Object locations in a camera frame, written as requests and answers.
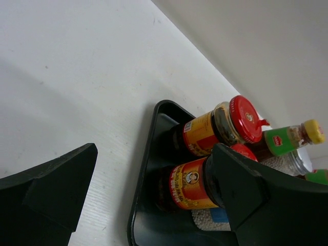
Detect yellow-cap sauce bottle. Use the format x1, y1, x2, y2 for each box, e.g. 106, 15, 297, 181
246, 119, 325, 162
296, 169, 328, 185

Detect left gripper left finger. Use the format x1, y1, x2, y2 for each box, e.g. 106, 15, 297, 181
1, 143, 98, 245

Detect black plastic tray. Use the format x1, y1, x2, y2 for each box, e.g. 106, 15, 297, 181
127, 100, 238, 245

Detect red-lid chili jar front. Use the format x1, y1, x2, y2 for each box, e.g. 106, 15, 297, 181
153, 143, 258, 213

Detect red-lid chili jar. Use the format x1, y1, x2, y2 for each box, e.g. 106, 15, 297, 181
153, 143, 258, 213
166, 95, 270, 158

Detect blue-label pepper jar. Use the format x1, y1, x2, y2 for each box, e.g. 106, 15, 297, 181
261, 147, 313, 176
191, 208, 231, 231

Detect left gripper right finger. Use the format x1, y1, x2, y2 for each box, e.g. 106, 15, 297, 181
212, 144, 327, 245

